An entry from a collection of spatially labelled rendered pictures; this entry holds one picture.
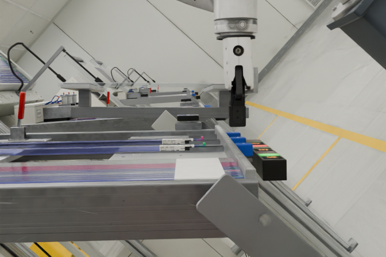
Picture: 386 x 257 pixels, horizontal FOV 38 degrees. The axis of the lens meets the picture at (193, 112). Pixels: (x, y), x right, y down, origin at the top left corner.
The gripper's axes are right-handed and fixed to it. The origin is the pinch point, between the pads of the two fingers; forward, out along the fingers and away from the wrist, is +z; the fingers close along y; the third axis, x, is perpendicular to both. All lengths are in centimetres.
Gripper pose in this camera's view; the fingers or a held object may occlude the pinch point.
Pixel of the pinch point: (237, 116)
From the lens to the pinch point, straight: 110.7
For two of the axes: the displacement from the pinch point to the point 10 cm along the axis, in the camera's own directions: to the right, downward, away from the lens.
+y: -0.1, -0.5, 10.0
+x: -10.0, 0.2, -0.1
